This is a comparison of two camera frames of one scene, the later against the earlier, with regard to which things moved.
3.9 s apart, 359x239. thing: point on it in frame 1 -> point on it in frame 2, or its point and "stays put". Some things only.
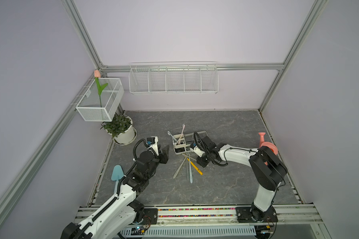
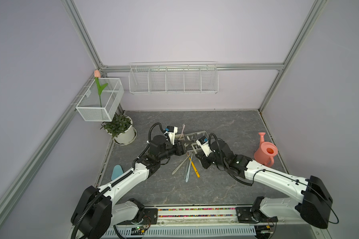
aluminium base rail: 210,221 stays put
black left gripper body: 156,160 -> 170,150
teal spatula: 117,173 stays put
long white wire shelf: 173,77 stays put
